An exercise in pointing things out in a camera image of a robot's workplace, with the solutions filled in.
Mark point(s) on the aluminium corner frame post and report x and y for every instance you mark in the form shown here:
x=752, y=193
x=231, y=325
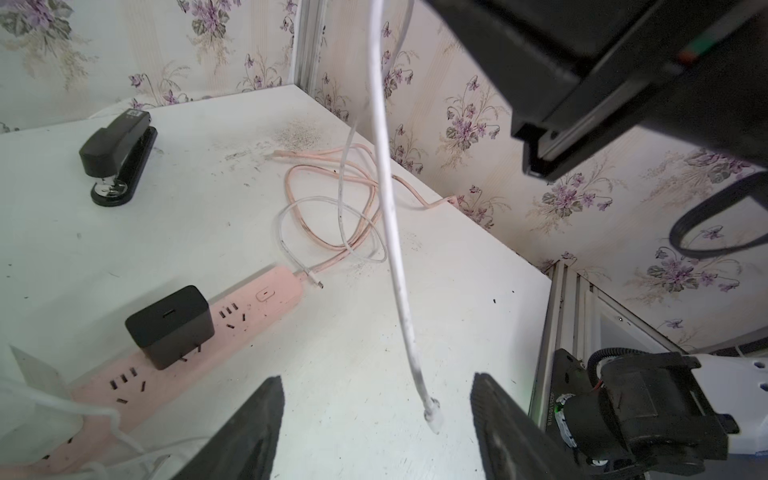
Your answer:
x=308, y=33

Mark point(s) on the black power adapter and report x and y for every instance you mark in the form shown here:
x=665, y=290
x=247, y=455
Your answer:
x=167, y=330

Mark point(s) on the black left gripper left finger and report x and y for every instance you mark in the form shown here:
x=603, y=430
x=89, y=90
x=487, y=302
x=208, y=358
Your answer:
x=245, y=447

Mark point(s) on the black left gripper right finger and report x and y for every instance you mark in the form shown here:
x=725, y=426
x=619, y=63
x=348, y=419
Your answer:
x=511, y=445

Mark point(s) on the black stapler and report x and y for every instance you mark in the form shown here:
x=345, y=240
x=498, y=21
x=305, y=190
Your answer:
x=116, y=156

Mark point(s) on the pink power strip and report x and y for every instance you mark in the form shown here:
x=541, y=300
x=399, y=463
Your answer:
x=137, y=389

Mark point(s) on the white charger plug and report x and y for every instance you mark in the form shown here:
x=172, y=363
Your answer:
x=30, y=431

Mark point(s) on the aluminium mounting rail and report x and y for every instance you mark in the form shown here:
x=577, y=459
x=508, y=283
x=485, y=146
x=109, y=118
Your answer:
x=581, y=318

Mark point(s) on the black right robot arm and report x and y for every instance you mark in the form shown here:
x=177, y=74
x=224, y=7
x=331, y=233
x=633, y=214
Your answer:
x=498, y=64

